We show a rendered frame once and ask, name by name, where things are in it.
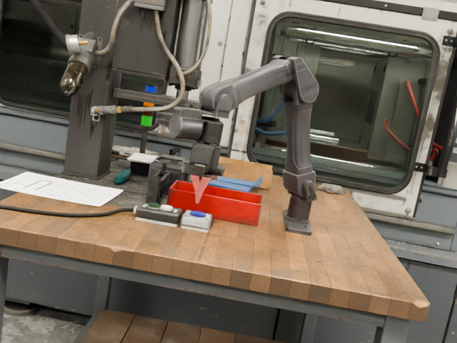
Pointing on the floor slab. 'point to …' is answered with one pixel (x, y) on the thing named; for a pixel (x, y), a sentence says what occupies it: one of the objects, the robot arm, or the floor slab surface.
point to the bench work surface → (222, 265)
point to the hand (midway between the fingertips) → (197, 199)
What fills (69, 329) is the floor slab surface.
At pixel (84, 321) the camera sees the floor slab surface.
